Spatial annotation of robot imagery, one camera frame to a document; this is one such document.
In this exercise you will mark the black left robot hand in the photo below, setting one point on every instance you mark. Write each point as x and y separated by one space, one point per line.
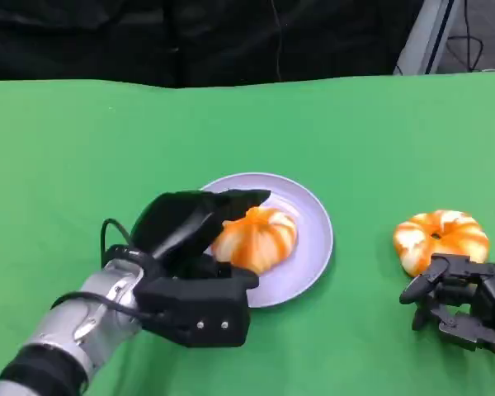
177 222

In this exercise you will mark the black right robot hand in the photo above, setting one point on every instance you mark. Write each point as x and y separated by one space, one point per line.
478 288

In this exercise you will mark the orange and white bread roll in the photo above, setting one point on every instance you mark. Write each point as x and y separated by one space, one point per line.
420 243
260 243

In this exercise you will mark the green table cloth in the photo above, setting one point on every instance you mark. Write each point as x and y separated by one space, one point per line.
247 123

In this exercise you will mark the lilac plate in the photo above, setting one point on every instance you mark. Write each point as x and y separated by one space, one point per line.
309 247

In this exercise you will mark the black table skirt cloth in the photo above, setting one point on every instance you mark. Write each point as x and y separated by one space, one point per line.
107 37

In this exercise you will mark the grey slanted panel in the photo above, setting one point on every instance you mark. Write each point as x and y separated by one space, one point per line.
429 37

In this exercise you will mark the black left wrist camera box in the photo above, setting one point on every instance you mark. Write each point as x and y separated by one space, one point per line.
198 309

